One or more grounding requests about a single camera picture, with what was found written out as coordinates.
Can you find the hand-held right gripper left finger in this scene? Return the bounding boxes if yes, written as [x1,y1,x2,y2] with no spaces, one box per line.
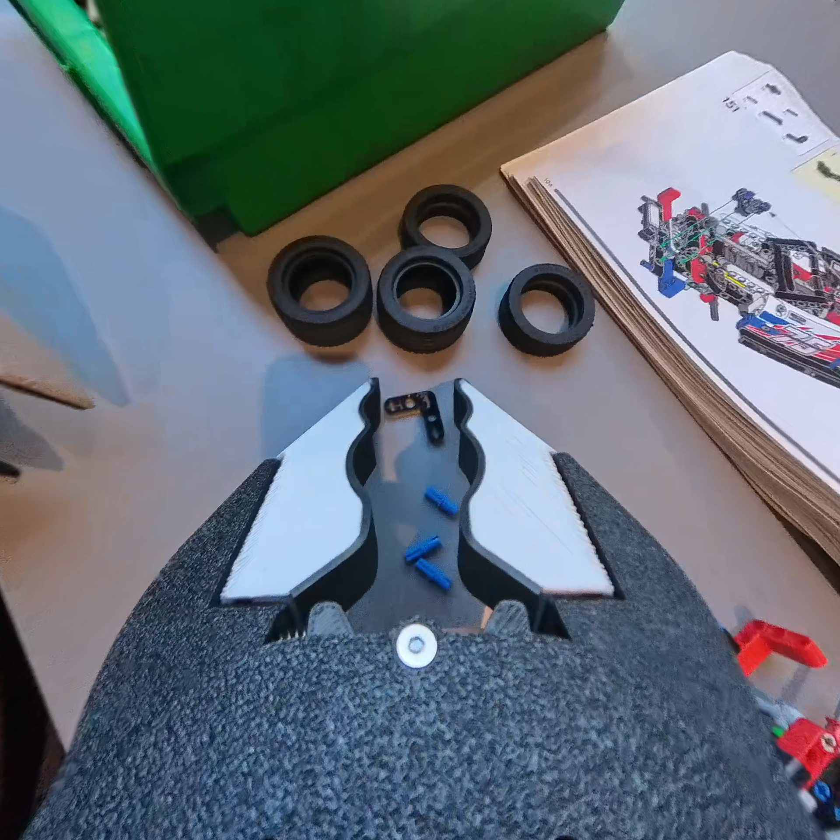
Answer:
[218,377,382,619]

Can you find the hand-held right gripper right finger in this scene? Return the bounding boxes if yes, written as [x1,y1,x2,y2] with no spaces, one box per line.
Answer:
[452,377,625,619]

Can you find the black angled brick beam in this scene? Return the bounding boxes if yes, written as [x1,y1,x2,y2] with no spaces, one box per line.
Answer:
[384,390,444,445]

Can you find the brick model race car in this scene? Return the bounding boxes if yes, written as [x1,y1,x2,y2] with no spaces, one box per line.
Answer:
[718,618,840,828]

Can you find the green plastic bin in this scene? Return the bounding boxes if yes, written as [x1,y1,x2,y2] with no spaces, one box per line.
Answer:
[14,0,628,236]

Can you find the grey desk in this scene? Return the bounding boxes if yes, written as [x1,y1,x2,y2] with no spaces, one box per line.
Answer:
[0,0,840,745]

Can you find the black rubber tyre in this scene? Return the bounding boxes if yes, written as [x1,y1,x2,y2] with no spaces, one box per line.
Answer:
[267,236,374,347]
[375,245,475,353]
[399,184,492,268]
[497,263,596,358]

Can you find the open instruction booklet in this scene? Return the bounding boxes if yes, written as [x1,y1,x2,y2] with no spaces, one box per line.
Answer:
[500,51,840,564]

